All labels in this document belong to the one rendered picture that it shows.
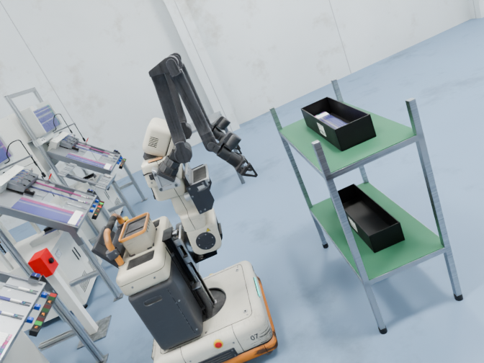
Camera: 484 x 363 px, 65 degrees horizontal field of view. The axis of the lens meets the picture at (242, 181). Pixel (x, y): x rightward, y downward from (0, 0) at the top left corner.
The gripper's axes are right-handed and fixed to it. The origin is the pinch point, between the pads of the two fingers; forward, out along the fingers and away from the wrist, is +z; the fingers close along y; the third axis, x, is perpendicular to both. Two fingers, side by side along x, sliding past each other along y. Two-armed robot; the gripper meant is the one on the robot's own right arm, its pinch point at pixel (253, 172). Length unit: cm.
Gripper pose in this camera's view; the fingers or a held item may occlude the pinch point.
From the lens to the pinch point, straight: 181.1
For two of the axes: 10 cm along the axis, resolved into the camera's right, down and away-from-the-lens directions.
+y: -2.1, -3.1, 9.3
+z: 7.9, 5.1, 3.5
